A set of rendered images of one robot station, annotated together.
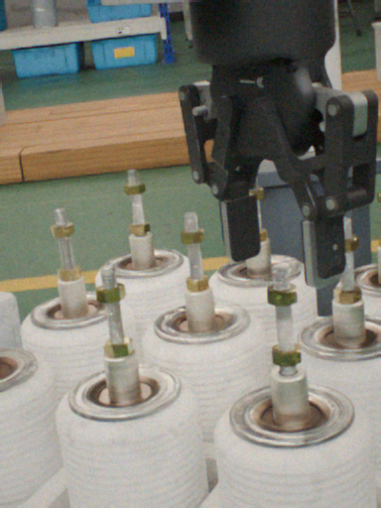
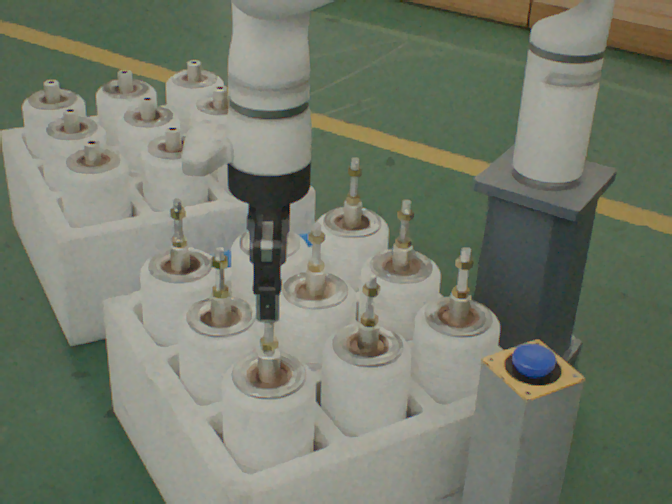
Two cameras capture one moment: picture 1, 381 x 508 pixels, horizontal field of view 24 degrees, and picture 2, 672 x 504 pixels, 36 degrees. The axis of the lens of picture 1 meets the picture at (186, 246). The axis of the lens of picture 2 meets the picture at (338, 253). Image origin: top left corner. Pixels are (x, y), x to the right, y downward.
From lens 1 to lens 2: 68 cm
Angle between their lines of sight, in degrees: 31
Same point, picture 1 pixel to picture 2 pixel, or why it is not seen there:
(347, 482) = (266, 424)
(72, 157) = not seen: hidden behind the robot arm
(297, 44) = (257, 201)
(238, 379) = (311, 335)
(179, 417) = (229, 345)
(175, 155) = not seen: outside the picture
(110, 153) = (618, 28)
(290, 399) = (261, 367)
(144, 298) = (331, 248)
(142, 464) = (201, 360)
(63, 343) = (243, 263)
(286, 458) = (236, 396)
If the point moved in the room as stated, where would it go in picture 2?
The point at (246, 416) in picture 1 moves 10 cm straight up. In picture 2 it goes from (247, 363) to (247, 282)
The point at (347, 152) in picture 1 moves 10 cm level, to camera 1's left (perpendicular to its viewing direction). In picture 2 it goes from (257, 268) to (168, 234)
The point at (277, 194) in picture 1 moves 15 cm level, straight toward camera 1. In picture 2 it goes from (496, 203) to (432, 247)
